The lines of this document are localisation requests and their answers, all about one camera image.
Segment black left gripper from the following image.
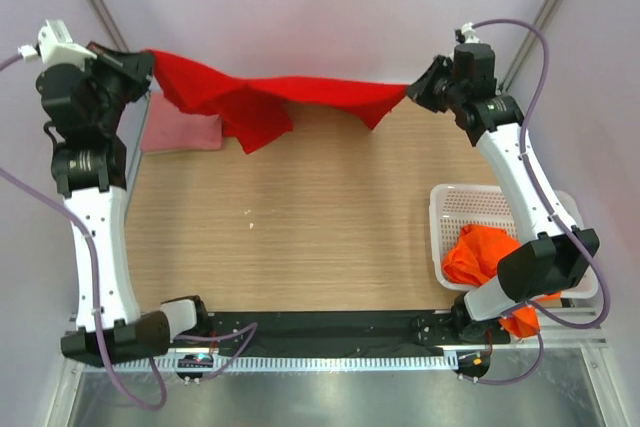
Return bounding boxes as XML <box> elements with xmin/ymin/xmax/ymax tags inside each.
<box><xmin>74</xmin><ymin>42</ymin><xmax>153</xmax><ymax>134</ymax></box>

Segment red t shirt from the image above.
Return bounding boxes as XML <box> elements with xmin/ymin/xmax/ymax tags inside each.
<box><xmin>151</xmin><ymin>50</ymin><xmax>406</xmax><ymax>154</ymax></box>

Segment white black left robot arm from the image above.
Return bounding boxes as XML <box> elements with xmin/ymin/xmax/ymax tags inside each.
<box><xmin>36</xmin><ymin>42</ymin><xmax>212</xmax><ymax>367</ymax></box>

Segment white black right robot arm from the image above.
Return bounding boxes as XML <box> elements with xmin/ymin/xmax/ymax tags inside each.
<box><xmin>407</xmin><ymin>42</ymin><xmax>600</xmax><ymax>343</ymax></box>

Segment pink folded t shirt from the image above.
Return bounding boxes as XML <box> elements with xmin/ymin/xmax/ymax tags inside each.
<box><xmin>140</xmin><ymin>92</ymin><xmax>223</xmax><ymax>153</ymax></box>

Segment white perforated plastic basket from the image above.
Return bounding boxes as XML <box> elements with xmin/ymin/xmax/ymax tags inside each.
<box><xmin>428</xmin><ymin>183</ymin><xmax>600</xmax><ymax>299</ymax></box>

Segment orange crumpled t shirt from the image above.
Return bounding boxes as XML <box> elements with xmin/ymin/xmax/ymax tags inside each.
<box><xmin>441</xmin><ymin>224</ymin><xmax>540</xmax><ymax>338</ymax></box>

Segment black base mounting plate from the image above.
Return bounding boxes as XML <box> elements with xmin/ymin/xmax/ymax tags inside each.
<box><xmin>164</xmin><ymin>310</ymin><xmax>511</xmax><ymax>353</ymax></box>

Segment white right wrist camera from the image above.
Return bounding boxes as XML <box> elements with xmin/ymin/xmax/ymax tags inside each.
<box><xmin>454</xmin><ymin>22</ymin><xmax>481</xmax><ymax>44</ymax></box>

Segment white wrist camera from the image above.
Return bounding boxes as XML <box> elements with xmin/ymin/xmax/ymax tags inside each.
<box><xmin>18</xmin><ymin>20</ymin><xmax>97</xmax><ymax>68</ymax></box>
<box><xmin>454</xmin><ymin>22</ymin><xmax>481</xmax><ymax>44</ymax></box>

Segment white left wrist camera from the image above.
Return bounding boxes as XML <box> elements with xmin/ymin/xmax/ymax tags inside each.
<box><xmin>18</xmin><ymin>20</ymin><xmax>97</xmax><ymax>68</ymax></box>

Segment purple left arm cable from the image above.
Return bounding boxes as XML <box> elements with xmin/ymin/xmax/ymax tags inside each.
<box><xmin>0</xmin><ymin>54</ymin><xmax>259</xmax><ymax>408</ymax></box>

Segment white slotted cable duct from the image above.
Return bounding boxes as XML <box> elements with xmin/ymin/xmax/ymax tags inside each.
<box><xmin>134</xmin><ymin>352</ymin><xmax>459</xmax><ymax>373</ymax></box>

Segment aluminium frame rail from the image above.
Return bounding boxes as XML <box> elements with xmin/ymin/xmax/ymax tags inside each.
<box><xmin>491</xmin><ymin>308</ymin><xmax>609</xmax><ymax>350</ymax></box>

